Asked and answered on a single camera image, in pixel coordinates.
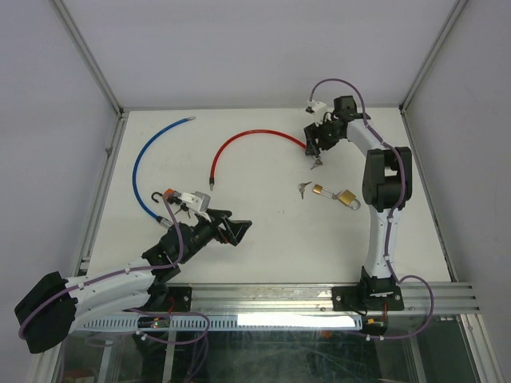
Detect small padlock keys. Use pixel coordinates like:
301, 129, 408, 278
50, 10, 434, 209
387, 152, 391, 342
298, 181, 311, 199

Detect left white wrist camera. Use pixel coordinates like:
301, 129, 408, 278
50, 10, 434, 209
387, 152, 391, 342
175, 191, 211, 222

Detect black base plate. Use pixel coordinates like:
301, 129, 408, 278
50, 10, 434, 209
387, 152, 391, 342
331, 286, 404, 314
137, 285, 192, 313

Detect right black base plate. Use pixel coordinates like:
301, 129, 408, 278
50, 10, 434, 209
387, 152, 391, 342
331, 286, 404, 314

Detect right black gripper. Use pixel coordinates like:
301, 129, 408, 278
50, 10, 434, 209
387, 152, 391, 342
304, 115, 343, 156

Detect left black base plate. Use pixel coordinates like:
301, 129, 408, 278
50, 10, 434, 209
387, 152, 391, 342
137, 285, 192, 313

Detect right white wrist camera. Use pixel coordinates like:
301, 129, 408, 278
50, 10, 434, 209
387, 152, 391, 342
305, 101, 328, 125

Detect black head keys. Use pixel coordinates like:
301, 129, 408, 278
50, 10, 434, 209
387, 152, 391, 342
174, 203, 191, 219

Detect red cable lock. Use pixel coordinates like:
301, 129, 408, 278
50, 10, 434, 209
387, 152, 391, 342
207, 128, 320, 191

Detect blue cable lock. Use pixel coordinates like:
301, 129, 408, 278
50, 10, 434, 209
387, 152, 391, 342
131, 116, 196, 228

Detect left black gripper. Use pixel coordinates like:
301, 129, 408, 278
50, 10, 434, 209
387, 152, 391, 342
179, 208, 250, 263

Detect aluminium mounting rail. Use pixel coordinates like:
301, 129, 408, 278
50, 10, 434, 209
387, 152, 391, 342
168, 282, 480, 315

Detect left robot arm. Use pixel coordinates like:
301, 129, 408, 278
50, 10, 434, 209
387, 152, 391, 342
14, 209, 252, 354

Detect orange black padlock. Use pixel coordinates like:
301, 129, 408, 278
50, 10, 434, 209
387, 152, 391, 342
151, 188, 180, 204

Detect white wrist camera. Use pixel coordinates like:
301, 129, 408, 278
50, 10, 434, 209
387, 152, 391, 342
305, 101, 328, 125
175, 191, 211, 222

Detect white slotted cable duct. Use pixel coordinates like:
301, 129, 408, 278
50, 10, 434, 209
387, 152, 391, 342
78, 313, 362, 333

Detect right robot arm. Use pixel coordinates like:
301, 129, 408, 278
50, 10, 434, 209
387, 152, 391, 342
304, 96, 412, 314

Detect red cable lock keys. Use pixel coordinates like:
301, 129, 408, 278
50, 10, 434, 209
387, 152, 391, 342
311, 157, 323, 170

